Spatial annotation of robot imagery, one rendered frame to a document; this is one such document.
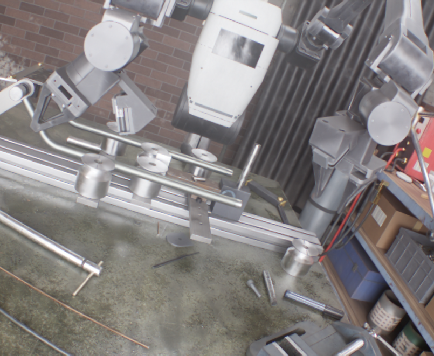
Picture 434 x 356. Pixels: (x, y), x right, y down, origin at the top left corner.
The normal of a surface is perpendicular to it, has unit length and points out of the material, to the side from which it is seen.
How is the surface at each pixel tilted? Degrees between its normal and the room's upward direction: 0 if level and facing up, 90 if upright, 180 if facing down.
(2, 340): 0
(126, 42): 89
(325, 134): 100
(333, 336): 0
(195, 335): 0
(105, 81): 90
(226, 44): 90
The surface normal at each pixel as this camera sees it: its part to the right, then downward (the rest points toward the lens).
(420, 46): -0.37, 0.73
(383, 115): -0.15, 0.46
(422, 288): -0.93, -0.29
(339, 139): -0.72, 0.18
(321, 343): 0.35, -0.87
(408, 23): 0.40, -0.43
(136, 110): 0.07, 0.40
